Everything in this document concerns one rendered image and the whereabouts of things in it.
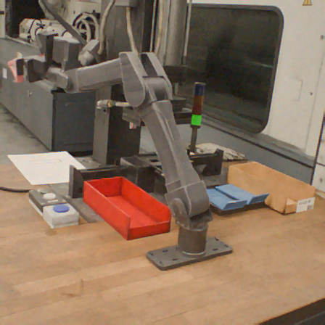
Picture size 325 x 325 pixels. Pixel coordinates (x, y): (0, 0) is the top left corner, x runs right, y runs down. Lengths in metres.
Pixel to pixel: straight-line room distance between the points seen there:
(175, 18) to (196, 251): 0.64
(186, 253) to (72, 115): 3.58
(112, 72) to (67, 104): 3.37
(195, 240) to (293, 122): 0.93
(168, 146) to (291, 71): 0.93
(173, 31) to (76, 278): 0.72
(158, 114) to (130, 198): 0.35
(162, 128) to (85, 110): 3.55
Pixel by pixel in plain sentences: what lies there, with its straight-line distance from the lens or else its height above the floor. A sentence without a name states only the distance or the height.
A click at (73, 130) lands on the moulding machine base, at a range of 4.53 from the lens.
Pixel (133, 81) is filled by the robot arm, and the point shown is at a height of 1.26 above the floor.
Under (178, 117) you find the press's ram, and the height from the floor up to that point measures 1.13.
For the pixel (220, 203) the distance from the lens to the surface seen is 1.28.
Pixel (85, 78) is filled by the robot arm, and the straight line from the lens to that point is 1.16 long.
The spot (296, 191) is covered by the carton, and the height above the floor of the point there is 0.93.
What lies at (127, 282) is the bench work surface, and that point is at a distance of 0.92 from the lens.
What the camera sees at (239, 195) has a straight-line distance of 1.36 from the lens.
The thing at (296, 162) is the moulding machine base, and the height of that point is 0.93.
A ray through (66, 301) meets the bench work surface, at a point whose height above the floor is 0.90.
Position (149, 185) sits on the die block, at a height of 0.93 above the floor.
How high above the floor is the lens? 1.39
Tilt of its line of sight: 17 degrees down
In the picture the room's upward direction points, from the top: 6 degrees clockwise
